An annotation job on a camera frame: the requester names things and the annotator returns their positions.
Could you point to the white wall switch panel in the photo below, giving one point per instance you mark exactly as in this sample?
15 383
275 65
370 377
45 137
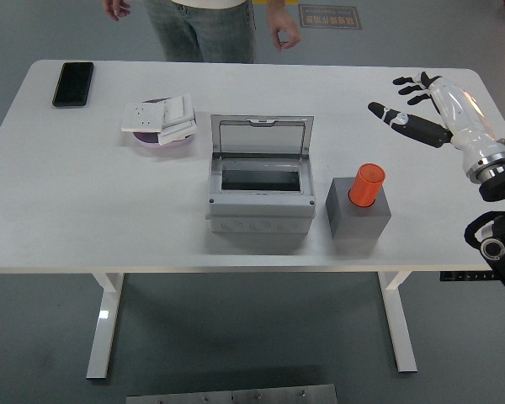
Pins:
179 107
177 134

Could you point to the person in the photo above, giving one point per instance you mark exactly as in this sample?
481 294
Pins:
202 29

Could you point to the purple shallow bowl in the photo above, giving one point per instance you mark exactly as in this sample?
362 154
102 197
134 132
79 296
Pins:
151 143

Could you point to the black table control panel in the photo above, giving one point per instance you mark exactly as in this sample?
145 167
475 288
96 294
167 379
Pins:
467 276

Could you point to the black smartphone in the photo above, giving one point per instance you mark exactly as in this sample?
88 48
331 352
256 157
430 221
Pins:
72 84

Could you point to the brown floor sign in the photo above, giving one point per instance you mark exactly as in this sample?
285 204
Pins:
330 17

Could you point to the grey box cover frame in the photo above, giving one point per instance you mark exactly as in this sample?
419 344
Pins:
261 198

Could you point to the grey plastic junction box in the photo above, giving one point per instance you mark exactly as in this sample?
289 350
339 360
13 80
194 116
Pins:
261 221

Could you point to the white table leg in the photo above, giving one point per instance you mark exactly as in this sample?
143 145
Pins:
400 328
103 328

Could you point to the orange cylindrical battery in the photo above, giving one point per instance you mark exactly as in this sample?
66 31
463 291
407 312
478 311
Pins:
366 185

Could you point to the person's left hand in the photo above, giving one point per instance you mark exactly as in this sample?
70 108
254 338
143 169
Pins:
284 25

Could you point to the grey metal plate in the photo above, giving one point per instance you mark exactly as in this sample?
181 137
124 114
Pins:
231 395

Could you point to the person's left forearm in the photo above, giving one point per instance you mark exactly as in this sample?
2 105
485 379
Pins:
277 3

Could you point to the transparent hinged box lid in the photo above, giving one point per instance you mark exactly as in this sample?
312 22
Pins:
261 134

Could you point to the person's right hand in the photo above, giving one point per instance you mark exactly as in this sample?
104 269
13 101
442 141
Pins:
115 8

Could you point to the white wall socket panel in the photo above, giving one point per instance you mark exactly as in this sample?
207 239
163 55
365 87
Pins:
143 118

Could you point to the grey block with round hole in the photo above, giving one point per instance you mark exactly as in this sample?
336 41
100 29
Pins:
357 223

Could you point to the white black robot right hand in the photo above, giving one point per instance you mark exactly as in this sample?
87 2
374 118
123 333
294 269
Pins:
463 118

